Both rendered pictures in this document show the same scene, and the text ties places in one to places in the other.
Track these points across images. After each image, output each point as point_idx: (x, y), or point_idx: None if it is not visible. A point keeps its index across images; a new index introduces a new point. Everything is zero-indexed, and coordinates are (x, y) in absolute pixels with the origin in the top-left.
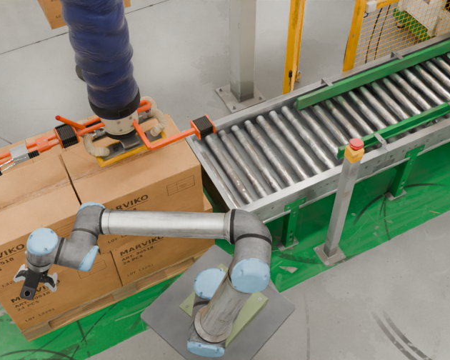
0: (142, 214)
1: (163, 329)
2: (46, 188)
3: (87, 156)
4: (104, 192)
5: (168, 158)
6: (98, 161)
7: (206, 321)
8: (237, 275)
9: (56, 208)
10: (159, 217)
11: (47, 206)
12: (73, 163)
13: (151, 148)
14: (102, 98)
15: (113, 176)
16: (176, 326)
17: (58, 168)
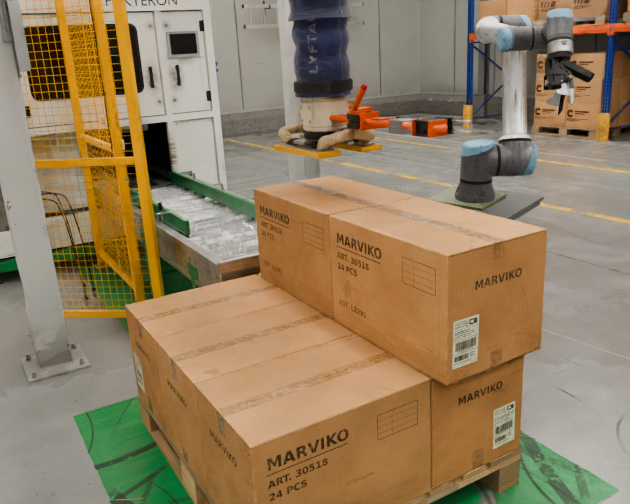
0: (501, 24)
1: (509, 212)
2: (392, 211)
3: (331, 204)
4: (385, 193)
5: (327, 182)
6: (376, 145)
7: (524, 120)
8: (529, 19)
9: (422, 204)
10: (500, 23)
11: (420, 207)
12: (344, 207)
13: (372, 108)
14: (349, 61)
15: (360, 193)
16: (502, 209)
17: (356, 211)
